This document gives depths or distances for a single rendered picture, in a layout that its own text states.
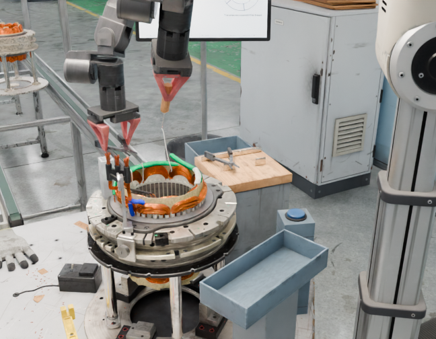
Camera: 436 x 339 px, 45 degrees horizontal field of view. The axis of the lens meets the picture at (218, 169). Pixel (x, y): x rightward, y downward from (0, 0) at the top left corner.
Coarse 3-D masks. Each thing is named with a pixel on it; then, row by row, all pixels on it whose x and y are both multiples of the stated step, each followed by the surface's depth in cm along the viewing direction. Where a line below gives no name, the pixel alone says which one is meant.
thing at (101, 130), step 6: (90, 120) 120; (96, 120) 119; (96, 126) 119; (102, 126) 117; (108, 126) 118; (96, 132) 122; (102, 132) 118; (108, 132) 119; (102, 138) 120; (102, 144) 123
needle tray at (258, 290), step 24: (288, 240) 109; (240, 264) 101; (264, 264) 105; (288, 264) 105; (312, 264) 100; (216, 288) 97; (240, 288) 98; (264, 288) 98; (288, 288) 95; (240, 312) 88; (264, 312) 91; (288, 312) 101; (240, 336) 102; (264, 336) 97; (288, 336) 104
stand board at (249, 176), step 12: (240, 156) 145; (252, 156) 145; (264, 156) 145; (204, 168) 139; (216, 168) 138; (240, 168) 138; (252, 168) 138; (264, 168) 138; (276, 168) 138; (228, 180) 131; (240, 180) 131; (252, 180) 131; (264, 180) 132; (276, 180) 133; (288, 180) 135
